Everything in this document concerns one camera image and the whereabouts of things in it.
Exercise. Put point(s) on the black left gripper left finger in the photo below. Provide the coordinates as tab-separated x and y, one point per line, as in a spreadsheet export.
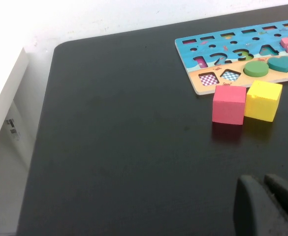
252	211

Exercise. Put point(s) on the green circle piece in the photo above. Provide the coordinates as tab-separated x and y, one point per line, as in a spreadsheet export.
256	68

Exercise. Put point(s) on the teal heart piece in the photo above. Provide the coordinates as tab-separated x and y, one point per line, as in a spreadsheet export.
279	64

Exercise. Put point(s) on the colourful wooden puzzle board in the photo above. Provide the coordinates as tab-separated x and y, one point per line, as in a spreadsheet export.
232	46

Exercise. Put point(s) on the yellow cube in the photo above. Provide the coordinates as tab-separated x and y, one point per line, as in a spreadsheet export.
263	102

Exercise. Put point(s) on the hot pink cube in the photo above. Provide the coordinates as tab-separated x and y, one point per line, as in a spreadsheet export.
228	105

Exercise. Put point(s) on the white cabinet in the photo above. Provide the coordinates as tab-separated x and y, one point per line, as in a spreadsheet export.
8	86

